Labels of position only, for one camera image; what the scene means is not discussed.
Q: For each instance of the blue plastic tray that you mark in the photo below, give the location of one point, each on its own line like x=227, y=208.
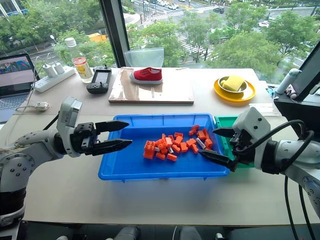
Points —
x=130, y=167

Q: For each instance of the dark rounded shape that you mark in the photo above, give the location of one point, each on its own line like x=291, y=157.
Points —
x=127, y=233
x=190, y=233

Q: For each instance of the white bottle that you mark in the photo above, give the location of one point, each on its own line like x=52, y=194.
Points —
x=287, y=81

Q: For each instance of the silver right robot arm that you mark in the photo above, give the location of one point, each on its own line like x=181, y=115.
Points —
x=308, y=160

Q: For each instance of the yellow plate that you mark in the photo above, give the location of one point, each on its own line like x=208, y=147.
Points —
x=250, y=93

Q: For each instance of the clear plastic water bottle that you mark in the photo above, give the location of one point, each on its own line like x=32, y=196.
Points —
x=81, y=67

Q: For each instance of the yellow sponge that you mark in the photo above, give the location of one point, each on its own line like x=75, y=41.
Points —
x=233, y=83

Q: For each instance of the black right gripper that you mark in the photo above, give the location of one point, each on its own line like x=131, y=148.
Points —
x=241, y=143

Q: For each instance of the red canvas shoe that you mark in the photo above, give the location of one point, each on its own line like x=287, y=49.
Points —
x=146, y=75

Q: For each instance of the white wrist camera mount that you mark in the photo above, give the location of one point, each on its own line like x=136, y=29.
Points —
x=67, y=112
x=252, y=122

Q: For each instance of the pink small object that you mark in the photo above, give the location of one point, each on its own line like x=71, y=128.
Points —
x=291, y=90

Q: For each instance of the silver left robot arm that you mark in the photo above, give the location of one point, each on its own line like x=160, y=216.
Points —
x=15, y=170

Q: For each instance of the grey laptop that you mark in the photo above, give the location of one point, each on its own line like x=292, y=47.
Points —
x=12, y=82

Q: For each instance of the black remote controller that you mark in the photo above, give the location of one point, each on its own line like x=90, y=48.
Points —
x=100, y=80

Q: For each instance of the metal bowl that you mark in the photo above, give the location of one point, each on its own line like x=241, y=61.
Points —
x=232, y=91

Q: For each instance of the green plastic tray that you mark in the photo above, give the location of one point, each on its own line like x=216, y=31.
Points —
x=223, y=123

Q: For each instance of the black monitor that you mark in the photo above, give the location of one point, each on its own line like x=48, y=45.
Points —
x=307, y=75

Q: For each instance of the wooden board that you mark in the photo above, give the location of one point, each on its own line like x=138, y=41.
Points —
x=160, y=93

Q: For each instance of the black window frame post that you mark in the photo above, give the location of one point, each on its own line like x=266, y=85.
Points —
x=113, y=30

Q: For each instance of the clear plastic bag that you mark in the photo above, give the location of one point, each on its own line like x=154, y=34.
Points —
x=143, y=57

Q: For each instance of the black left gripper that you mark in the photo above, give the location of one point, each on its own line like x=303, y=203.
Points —
x=85, y=140

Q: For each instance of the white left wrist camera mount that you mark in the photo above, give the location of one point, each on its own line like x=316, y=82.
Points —
x=67, y=112

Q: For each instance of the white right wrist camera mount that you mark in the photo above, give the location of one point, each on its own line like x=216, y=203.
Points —
x=252, y=122

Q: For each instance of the white power strip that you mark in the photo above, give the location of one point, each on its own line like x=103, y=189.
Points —
x=53, y=80

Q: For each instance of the white charger plug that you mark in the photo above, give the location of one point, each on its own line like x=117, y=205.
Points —
x=59, y=68
x=50, y=70

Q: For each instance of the orange plastic building brick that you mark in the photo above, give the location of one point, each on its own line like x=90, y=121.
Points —
x=149, y=150

